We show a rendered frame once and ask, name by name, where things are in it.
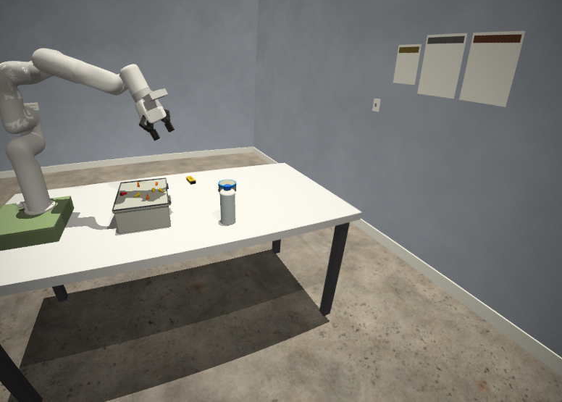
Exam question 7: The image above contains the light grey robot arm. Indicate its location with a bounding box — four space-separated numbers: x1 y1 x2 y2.
0 49 168 215

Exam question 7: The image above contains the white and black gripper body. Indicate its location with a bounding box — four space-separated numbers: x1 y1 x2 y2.
135 97 167 125

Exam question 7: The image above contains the grey bottle with blue cap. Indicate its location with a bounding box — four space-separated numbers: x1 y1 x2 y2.
219 184 236 225

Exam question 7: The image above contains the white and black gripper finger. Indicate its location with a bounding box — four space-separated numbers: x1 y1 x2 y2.
161 109 175 133
139 115 160 141

